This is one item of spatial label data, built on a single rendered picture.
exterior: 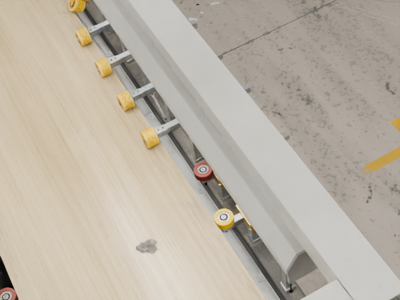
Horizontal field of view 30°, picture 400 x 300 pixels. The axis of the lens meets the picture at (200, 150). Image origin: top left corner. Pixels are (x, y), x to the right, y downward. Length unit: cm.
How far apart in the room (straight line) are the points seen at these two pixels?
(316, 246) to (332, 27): 388
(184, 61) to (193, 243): 166
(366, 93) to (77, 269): 226
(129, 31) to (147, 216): 157
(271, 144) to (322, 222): 17
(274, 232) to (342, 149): 308
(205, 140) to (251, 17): 371
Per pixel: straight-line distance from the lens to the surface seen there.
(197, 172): 311
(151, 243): 296
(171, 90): 143
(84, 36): 369
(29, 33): 390
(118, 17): 160
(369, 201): 409
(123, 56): 354
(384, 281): 108
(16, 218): 319
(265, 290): 313
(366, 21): 497
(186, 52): 136
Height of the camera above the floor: 342
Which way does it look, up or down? 52 degrees down
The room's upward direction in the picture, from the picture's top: 11 degrees counter-clockwise
